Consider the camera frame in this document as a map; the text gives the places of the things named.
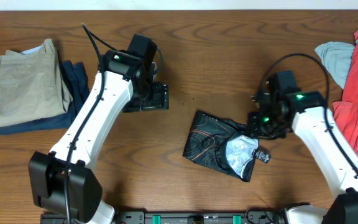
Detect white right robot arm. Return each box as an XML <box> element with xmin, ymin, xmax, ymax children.
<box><xmin>249</xmin><ymin>91</ymin><xmax>358</xmax><ymax>223</ymax></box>

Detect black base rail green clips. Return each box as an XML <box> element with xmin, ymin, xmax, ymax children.
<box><xmin>40</xmin><ymin>205</ymin><xmax>310</xmax><ymax>224</ymax></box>

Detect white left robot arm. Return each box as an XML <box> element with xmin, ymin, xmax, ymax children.
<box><xmin>28</xmin><ymin>50</ymin><xmax>168</xmax><ymax>224</ymax></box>

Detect folded beige trousers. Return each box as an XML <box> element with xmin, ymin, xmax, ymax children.
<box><xmin>0</xmin><ymin>39</ymin><xmax>73</xmax><ymax>127</ymax></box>

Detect folded navy blue garment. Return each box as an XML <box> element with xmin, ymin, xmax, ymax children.
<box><xmin>0</xmin><ymin>61</ymin><xmax>90</xmax><ymax>135</ymax></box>

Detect black printed cycling jersey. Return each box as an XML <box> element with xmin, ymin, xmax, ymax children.
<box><xmin>183</xmin><ymin>111</ymin><xmax>272</xmax><ymax>182</ymax></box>

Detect light grey-blue garment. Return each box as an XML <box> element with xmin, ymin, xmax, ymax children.
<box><xmin>314</xmin><ymin>42</ymin><xmax>355</xmax><ymax>89</ymax></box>

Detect light blue folded garment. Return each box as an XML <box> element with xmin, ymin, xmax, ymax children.
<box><xmin>20</xmin><ymin>45</ymin><xmax>42</xmax><ymax>55</ymax></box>

